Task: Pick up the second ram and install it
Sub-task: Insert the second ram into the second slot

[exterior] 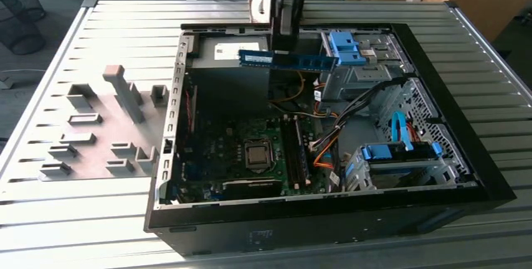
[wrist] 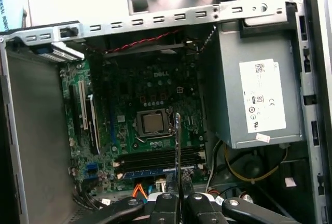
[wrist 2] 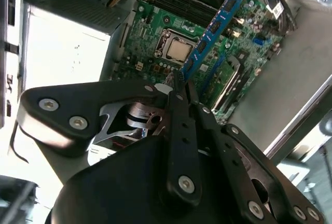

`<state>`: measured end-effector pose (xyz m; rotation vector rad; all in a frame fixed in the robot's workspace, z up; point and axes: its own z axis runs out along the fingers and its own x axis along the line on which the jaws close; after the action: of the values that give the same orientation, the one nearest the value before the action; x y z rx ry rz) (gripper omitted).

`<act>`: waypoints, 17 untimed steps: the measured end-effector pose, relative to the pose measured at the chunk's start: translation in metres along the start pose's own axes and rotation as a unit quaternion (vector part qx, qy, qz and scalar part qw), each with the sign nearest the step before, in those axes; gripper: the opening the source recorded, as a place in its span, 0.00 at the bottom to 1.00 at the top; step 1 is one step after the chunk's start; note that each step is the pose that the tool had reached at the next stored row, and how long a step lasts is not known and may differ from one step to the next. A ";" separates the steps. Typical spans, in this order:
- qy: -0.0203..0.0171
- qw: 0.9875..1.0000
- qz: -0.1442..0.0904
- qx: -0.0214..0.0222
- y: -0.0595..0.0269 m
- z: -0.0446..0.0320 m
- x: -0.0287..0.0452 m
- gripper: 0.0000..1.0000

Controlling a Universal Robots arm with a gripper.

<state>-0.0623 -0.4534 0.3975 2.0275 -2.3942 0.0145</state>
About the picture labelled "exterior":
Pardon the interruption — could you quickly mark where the hard disk in blue carrier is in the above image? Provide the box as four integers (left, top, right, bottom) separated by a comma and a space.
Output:
360, 141, 443, 161

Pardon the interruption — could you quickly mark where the CPU socket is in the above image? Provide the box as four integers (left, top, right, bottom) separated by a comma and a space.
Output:
242, 138, 276, 172

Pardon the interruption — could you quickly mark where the black cable bundle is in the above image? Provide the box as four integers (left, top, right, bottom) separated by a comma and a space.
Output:
332, 77, 407, 130

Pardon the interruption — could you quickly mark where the black mesh waste basket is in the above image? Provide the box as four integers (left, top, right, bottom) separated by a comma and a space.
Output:
0, 0, 47, 55

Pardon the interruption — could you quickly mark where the blue RAM stick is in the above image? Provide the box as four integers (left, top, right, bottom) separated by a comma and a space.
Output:
238, 49, 336, 72

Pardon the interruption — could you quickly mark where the black PC case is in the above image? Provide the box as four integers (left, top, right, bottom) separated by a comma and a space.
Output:
143, 22, 518, 257

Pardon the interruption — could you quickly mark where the multicolour power wire bundle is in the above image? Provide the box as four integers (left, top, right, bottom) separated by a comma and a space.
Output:
270, 100, 338, 120

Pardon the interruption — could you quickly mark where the blue flat wire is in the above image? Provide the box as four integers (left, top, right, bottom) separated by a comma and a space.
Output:
391, 111, 415, 151

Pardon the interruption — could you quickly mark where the black RAM slot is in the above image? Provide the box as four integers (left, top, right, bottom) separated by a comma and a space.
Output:
279, 115, 303, 191

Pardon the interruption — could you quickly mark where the metal disk bay cage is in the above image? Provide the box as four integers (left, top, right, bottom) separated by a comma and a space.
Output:
343, 153, 463, 191

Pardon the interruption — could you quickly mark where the brown wooden cabinet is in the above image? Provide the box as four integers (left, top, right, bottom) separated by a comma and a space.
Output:
423, 0, 532, 42

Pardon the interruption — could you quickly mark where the silver CPU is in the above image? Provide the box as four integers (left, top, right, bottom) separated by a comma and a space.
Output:
248, 146, 271, 164

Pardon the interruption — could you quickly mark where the grey plastic parts rack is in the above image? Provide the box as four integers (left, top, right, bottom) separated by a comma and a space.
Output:
38, 65, 172, 183

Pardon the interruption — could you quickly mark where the grey metal drive cage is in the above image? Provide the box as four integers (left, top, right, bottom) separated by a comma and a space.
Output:
318, 31, 416, 101

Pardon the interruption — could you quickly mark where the red flat wire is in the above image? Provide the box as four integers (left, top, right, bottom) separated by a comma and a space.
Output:
406, 121, 422, 144

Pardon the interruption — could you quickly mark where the black graphics card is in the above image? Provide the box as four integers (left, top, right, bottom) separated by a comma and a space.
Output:
220, 177, 284, 200

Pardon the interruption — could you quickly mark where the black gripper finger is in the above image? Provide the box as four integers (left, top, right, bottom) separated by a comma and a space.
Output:
287, 0, 308, 52
268, 0, 288, 54

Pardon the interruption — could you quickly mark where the green motherboard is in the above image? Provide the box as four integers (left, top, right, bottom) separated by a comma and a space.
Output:
174, 113, 334, 203

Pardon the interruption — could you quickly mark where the grey power supply unit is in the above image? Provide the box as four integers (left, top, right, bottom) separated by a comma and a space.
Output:
190, 37, 271, 114

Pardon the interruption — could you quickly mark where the thin orange wire loop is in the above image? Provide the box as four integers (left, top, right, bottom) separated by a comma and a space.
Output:
270, 71, 307, 105

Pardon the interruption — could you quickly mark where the white cable with plug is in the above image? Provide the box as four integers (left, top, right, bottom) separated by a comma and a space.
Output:
0, 68, 48, 90

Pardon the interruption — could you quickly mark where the blue plastic drive latch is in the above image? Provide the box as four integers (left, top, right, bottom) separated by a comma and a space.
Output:
328, 31, 368, 66

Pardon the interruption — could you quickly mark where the orange flat wire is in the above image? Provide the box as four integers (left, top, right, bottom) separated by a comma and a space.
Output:
312, 144, 338, 169

